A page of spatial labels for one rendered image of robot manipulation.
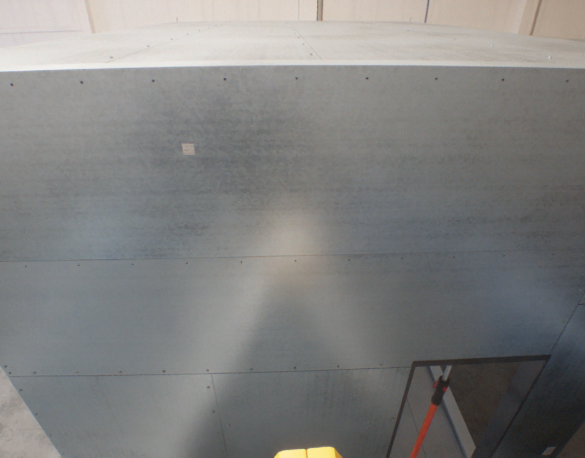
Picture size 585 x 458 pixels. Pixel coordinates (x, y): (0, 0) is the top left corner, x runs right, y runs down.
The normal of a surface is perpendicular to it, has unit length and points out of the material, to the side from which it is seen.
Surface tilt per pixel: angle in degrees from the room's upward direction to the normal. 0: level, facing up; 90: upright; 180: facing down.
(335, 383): 90
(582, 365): 90
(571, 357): 90
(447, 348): 90
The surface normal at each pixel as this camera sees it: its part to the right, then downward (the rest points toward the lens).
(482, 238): 0.04, 0.52
